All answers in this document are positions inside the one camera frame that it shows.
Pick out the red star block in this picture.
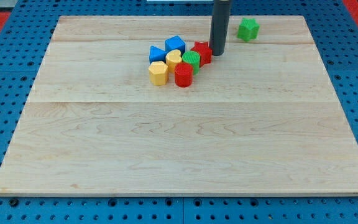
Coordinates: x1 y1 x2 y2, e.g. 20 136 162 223
191 41 213 67

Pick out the red cylinder block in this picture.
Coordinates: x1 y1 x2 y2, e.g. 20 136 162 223
175 62 193 88

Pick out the green star block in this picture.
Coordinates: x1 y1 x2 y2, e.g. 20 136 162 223
237 18 260 42

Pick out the light wooden board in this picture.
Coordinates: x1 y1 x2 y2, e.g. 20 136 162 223
0 16 358 197

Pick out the yellow heart block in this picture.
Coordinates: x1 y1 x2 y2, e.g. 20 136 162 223
165 49 182 73

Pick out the blue cube block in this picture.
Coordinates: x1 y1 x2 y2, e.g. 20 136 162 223
164 35 186 54

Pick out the blue triangle block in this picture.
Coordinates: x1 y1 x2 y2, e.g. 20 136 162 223
149 45 167 63

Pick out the green cylinder block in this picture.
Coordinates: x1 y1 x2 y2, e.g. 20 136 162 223
182 50 201 75

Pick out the yellow hexagon block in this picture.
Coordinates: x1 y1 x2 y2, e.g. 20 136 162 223
149 61 169 86

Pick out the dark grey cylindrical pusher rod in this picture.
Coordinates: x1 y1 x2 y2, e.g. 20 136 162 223
209 0 232 56

